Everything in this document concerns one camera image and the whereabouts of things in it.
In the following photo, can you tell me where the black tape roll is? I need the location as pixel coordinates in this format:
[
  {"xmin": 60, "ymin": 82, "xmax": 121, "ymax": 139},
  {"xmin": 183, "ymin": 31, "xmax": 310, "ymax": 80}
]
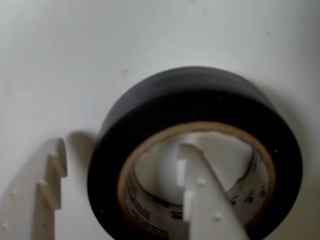
[{"xmin": 87, "ymin": 66, "xmax": 304, "ymax": 240}]

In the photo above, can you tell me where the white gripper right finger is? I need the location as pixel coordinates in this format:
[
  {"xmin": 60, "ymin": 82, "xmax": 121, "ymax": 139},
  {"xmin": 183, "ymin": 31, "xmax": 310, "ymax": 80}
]
[{"xmin": 176, "ymin": 142, "xmax": 251, "ymax": 240}]

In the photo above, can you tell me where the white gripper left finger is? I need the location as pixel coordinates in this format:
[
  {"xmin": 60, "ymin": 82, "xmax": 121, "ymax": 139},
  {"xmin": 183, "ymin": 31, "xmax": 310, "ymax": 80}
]
[{"xmin": 0, "ymin": 137, "xmax": 68, "ymax": 240}]

